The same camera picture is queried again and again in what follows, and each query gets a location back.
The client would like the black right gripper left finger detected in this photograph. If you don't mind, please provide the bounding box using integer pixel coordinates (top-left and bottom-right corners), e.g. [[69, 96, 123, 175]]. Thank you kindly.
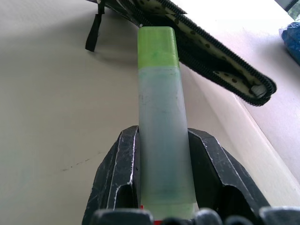
[[82, 125, 142, 225]]

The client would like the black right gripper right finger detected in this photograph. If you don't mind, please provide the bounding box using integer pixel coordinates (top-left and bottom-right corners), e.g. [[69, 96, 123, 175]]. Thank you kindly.
[[187, 127, 272, 211]]

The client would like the green highlighter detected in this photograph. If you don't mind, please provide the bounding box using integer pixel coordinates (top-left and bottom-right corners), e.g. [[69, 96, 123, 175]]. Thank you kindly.
[[136, 26, 199, 220]]

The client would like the black polka dot zipper pouch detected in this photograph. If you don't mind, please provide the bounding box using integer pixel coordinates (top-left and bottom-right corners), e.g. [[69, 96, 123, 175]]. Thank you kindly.
[[85, 0, 277, 107]]

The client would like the blue textured object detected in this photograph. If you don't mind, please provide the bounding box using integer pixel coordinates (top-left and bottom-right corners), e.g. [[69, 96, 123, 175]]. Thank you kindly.
[[278, 21, 300, 64]]

